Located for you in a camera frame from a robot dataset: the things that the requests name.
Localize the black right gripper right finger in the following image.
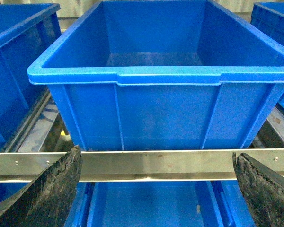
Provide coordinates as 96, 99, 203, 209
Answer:
232, 152, 284, 227

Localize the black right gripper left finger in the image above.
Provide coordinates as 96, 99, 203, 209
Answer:
0, 146, 82, 227

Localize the blue lower bin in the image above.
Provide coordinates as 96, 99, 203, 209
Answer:
65, 181, 254, 227

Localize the blue upper middle bin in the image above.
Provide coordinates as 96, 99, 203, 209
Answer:
27, 0, 284, 151

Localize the blue upper left bin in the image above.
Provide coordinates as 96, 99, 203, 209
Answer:
0, 3, 61, 151

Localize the blue ribbed upper right bin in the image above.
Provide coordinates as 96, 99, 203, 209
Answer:
250, 1, 284, 119

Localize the steel upper shelf rail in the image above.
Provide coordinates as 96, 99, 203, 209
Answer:
0, 148, 284, 183

